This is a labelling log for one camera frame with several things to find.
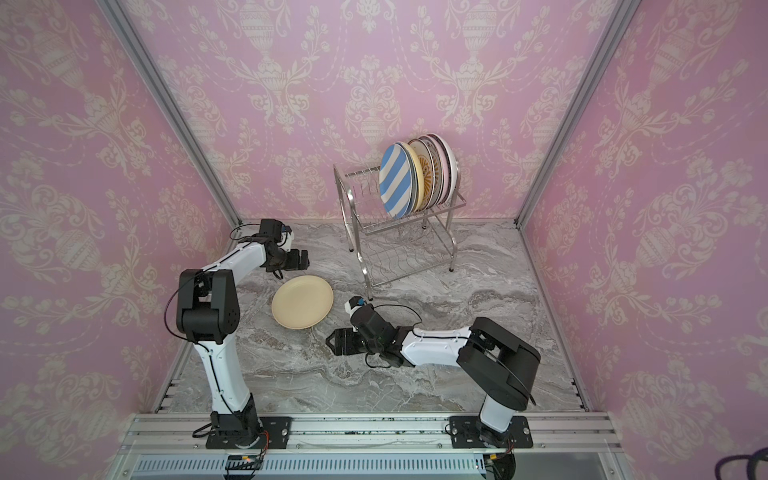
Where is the cream plate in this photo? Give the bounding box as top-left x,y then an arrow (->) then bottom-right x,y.
271,275 -> 334,330

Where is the chrome wire dish rack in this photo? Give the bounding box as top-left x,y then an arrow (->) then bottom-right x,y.
333,167 -> 467,300

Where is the blue striped plate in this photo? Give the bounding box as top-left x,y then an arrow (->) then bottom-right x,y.
400,142 -> 420,215
378,142 -> 413,219

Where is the yellow plate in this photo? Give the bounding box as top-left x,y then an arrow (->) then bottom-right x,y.
404,143 -> 425,213

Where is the blue striped plate front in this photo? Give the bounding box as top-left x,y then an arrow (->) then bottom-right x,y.
400,142 -> 420,215

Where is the sunburst pattern plate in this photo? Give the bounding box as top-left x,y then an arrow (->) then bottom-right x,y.
420,135 -> 447,207
409,139 -> 436,211

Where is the pink bear plate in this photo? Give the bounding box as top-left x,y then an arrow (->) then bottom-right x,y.
441,139 -> 457,202

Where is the petal pattern plate orange rim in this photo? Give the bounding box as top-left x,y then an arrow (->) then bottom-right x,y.
428,133 -> 460,204

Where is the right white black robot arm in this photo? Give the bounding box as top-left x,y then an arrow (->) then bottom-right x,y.
325,296 -> 541,449

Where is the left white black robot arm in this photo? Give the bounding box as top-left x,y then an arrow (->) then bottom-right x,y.
168,219 -> 309,453

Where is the black object bottom right corner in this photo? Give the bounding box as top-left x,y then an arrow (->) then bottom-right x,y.
714,447 -> 768,480

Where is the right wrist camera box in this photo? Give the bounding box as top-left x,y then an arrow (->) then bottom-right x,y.
344,295 -> 368,317

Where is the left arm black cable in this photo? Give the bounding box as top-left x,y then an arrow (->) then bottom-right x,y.
163,223 -> 262,343

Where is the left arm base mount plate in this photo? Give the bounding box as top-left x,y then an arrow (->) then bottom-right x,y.
205,416 -> 293,451

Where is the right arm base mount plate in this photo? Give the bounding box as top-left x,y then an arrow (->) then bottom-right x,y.
446,415 -> 534,450

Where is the aluminium front rail frame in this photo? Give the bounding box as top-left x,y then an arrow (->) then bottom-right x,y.
107,412 -> 632,479

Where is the left aluminium corner post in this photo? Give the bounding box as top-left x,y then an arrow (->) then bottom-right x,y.
96,0 -> 241,226

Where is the aluminium corner post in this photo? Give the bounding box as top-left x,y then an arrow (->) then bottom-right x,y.
96,0 -> 241,226
516,0 -> 641,231

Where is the right aluminium corner post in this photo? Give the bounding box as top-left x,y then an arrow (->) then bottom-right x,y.
516,0 -> 641,231

